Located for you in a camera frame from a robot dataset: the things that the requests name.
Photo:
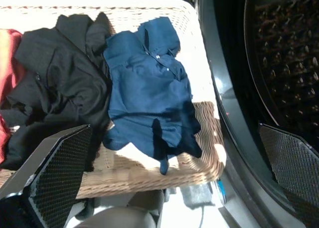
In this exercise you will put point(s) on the black garment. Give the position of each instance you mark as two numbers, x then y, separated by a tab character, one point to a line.
62	75

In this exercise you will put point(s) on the small grey box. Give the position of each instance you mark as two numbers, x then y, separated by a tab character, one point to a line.
197	195

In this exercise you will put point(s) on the red garment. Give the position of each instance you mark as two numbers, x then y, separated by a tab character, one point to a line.
7	63

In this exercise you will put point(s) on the pale woven basket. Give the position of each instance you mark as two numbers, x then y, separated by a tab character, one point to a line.
149	174

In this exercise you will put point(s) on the silver robot leg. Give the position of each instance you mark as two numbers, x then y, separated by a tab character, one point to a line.
119	218

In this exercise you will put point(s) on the blue garment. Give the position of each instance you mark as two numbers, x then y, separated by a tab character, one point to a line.
149	88

